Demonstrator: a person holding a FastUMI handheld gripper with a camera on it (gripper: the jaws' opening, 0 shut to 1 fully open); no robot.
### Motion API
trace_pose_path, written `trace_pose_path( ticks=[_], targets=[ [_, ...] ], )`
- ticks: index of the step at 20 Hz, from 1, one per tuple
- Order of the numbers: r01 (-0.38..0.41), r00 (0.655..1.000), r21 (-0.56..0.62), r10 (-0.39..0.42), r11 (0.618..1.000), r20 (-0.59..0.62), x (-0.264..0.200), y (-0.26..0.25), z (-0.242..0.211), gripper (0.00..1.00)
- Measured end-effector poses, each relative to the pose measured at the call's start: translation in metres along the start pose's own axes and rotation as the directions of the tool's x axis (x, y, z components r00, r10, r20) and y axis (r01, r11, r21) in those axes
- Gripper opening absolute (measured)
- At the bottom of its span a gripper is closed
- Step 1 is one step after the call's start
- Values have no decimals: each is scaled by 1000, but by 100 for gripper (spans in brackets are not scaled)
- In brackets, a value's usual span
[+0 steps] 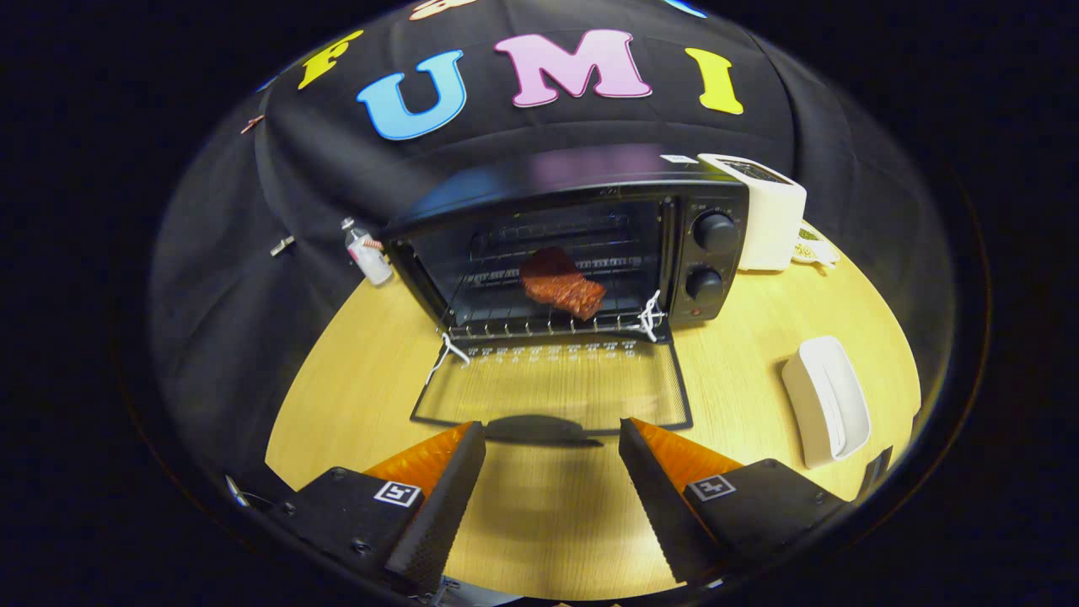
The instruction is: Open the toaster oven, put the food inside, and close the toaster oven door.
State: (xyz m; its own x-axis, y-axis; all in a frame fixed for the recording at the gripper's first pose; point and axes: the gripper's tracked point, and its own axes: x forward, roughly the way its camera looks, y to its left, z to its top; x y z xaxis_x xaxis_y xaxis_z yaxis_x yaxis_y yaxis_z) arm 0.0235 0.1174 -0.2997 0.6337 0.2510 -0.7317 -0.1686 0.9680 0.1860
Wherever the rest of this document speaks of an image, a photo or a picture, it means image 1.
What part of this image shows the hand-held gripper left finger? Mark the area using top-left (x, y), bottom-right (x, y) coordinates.
top-left (282, 420), bottom-right (488, 596)

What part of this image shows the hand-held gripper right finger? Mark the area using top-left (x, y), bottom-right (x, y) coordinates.
top-left (618, 416), bottom-right (852, 588)

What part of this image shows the red meat steak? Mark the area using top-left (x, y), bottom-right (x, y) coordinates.
top-left (518, 245), bottom-right (608, 322)

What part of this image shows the black toaster oven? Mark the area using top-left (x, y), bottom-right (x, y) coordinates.
top-left (381, 143), bottom-right (752, 436)

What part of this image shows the white bread toaster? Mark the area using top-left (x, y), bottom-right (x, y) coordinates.
top-left (697, 153), bottom-right (808, 273)

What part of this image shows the white rectangular tray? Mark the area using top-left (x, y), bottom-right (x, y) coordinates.
top-left (781, 335), bottom-right (872, 470)

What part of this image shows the small clear plastic bottle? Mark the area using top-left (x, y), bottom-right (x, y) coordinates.
top-left (340, 217), bottom-right (395, 287)

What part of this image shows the white divided dish with beans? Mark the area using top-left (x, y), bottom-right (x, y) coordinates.
top-left (792, 225), bottom-right (842, 270)

